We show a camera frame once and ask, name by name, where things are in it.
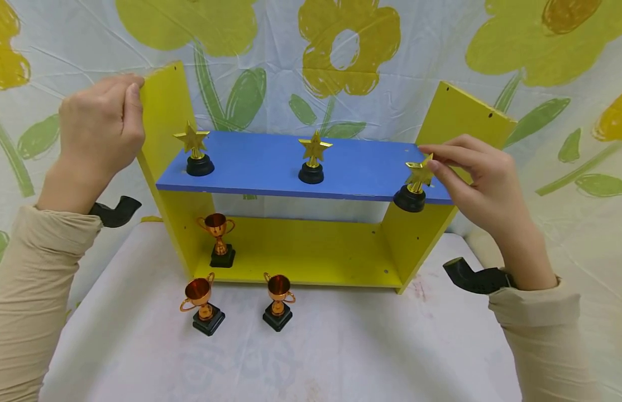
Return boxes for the copper cup trophy black base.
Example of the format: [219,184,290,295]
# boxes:
[179,272,226,337]
[262,272,296,333]
[197,213,237,269]

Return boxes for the person's right hand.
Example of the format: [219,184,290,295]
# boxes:
[417,134,558,291]

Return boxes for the person's left hand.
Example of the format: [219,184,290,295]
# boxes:
[37,74,146,215]

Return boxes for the yellow and blue wooden shelf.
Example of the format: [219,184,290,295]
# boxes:
[136,60,518,295]

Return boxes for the gold star trophy black base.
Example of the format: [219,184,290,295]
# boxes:
[393,154,437,213]
[298,130,334,185]
[173,121,216,178]

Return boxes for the person's right forearm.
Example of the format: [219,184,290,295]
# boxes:
[487,276,601,402]

